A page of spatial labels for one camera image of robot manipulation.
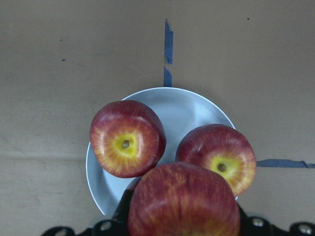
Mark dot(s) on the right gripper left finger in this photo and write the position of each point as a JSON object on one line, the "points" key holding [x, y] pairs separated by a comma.
{"points": [[115, 226]]}

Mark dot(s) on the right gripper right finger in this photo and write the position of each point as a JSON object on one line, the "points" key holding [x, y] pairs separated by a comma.
{"points": [[258, 226]]}

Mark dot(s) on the red yellow striped apple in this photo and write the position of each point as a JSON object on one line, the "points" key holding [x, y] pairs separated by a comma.
{"points": [[181, 199]]}

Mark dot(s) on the red apple plate top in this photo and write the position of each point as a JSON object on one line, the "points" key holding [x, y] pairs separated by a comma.
{"points": [[221, 149]]}

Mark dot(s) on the red apple plate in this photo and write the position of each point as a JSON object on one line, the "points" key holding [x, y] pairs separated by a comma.
{"points": [[128, 138], [221, 149]]}

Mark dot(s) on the red apple plate front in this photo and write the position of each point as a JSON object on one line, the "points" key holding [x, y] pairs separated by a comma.
{"points": [[128, 138]]}

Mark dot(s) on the silver metal plate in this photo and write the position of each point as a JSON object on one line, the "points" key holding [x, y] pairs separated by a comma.
{"points": [[179, 111]]}

